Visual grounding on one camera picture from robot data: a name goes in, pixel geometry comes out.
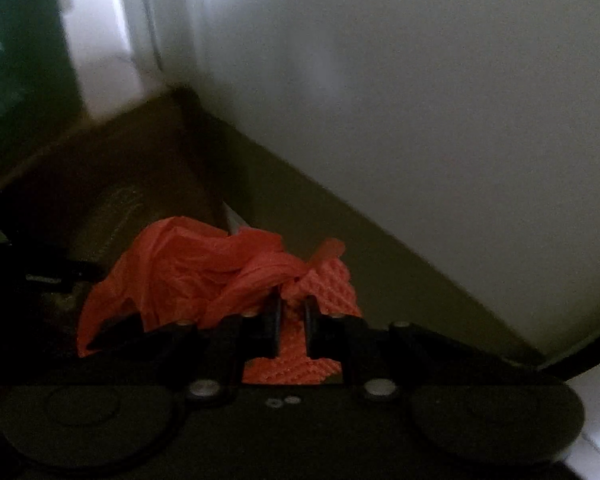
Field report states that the orange plastic bag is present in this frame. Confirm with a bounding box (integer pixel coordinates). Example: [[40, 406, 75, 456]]
[[76, 217, 362, 385]]

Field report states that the teal deer trash bin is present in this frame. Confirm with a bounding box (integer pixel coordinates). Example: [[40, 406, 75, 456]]
[[0, 0, 82, 179]]

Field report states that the wooden nightstand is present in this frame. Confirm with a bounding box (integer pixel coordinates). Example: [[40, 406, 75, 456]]
[[0, 88, 240, 279]]

